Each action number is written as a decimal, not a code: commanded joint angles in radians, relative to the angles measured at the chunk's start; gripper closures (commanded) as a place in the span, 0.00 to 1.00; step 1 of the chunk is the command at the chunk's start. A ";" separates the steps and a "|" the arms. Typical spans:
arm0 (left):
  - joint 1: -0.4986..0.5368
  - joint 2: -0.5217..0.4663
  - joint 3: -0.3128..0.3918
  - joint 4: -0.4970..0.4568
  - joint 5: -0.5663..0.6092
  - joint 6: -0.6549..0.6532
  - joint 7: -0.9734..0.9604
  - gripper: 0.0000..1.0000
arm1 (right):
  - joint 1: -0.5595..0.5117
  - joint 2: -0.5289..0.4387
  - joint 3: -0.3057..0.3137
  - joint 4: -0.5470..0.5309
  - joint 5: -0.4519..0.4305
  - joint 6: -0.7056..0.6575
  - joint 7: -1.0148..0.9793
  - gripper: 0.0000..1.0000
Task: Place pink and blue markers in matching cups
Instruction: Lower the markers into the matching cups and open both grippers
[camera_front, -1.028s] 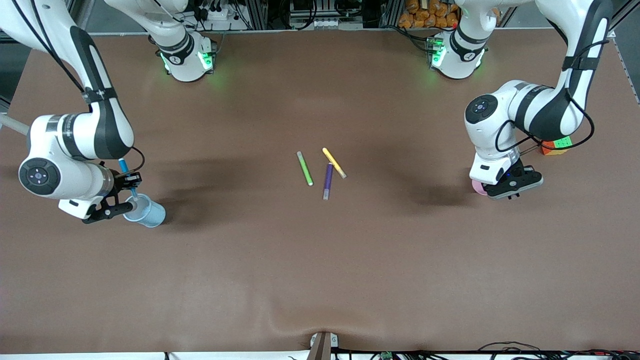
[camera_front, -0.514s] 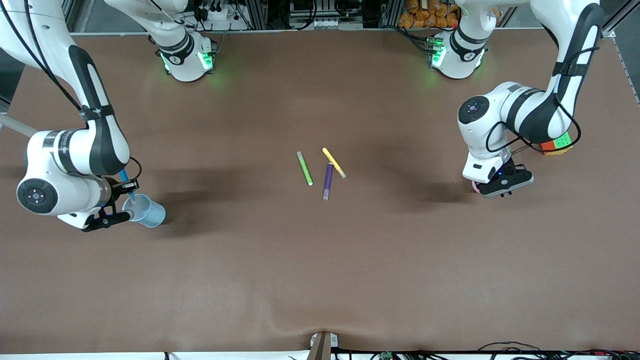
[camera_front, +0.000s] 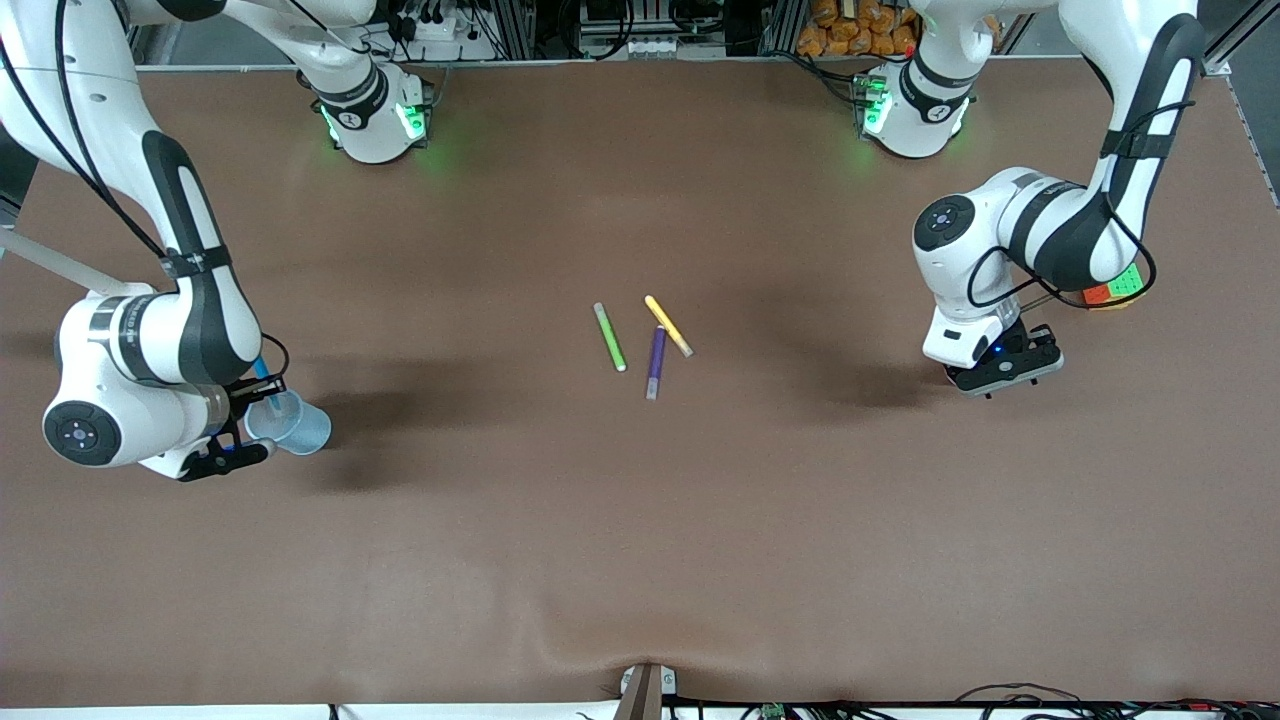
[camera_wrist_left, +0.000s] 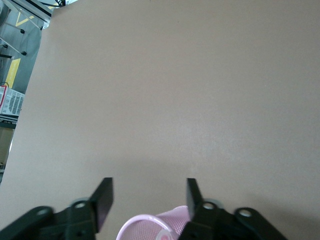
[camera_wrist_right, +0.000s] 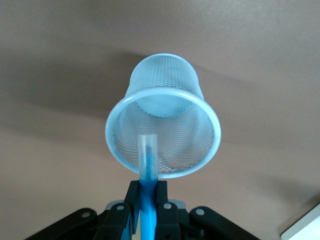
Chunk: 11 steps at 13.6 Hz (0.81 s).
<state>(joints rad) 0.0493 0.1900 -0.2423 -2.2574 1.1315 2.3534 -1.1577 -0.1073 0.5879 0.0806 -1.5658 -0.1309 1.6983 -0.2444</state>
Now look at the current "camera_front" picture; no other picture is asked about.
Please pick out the purple marker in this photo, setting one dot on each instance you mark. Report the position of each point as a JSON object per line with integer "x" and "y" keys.
{"x": 656, "y": 362}

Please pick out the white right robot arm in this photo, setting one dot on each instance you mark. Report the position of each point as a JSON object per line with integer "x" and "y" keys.
{"x": 150, "y": 330}

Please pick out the multicoloured puzzle cube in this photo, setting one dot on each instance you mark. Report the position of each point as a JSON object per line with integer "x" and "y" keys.
{"x": 1125, "y": 282}

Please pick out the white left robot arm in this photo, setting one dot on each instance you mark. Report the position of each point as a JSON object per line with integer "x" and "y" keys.
{"x": 1060, "y": 230}

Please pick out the orange packets pile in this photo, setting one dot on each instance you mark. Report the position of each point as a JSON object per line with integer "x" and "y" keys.
{"x": 850, "y": 25}

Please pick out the light blue plastic cup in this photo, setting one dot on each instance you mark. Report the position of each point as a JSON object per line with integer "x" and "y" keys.
{"x": 305, "y": 430}

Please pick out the blue marker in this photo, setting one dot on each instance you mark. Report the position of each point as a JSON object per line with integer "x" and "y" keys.
{"x": 263, "y": 372}

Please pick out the yellow marker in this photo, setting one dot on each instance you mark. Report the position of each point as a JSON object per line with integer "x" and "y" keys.
{"x": 668, "y": 325}

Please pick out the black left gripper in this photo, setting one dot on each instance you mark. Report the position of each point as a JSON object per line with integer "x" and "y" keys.
{"x": 1014, "y": 342}

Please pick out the white power strip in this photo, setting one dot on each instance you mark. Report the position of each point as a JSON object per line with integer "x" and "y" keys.
{"x": 435, "y": 25}

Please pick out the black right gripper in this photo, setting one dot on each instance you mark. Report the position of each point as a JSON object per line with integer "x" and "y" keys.
{"x": 241, "y": 397}

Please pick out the green marker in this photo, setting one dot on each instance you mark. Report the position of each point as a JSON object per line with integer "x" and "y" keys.
{"x": 610, "y": 338}

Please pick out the metal table clamp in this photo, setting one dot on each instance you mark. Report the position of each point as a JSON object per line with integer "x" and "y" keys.
{"x": 645, "y": 692}

